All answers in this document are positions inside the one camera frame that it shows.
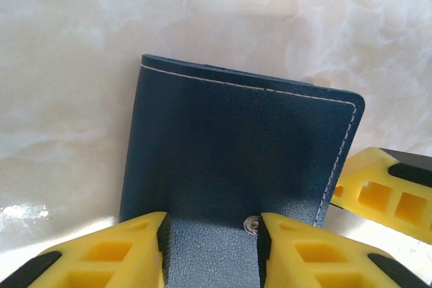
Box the blue leather card holder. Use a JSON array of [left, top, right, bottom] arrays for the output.
[[118, 53, 367, 288]]

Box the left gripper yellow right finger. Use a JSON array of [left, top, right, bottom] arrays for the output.
[[256, 212, 432, 288]]

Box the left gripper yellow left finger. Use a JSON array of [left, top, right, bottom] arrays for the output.
[[0, 211, 173, 288]]

